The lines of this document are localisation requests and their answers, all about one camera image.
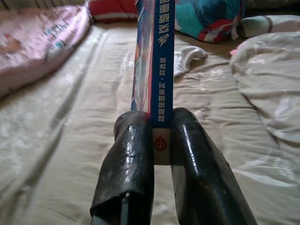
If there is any pink cartoon print quilt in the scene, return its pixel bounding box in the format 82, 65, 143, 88
0, 4, 92, 100

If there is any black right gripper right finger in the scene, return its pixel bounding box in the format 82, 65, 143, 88
170, 107, 258, 225

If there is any beige folded duvet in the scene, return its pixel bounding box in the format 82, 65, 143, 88
229, 31, 300, 144

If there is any grey striped curtain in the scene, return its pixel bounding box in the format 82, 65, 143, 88
32, 0, 87, 8

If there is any striped colourful body pillow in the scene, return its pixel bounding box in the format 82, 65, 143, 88
88, 0, 246, 43

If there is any beige floral bed sheet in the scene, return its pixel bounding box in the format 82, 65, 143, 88
0, 22, 300, 225

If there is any white sock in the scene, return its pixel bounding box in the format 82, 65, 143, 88
172, 45, 209, 78

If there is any pale bluish white pillow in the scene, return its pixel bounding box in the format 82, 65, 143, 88
241, 15, 300, 39

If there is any colourful manga book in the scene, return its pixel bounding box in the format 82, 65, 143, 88
130, 0, 176, 165

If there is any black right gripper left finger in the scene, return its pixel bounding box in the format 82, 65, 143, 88
90, 111, 155, 225

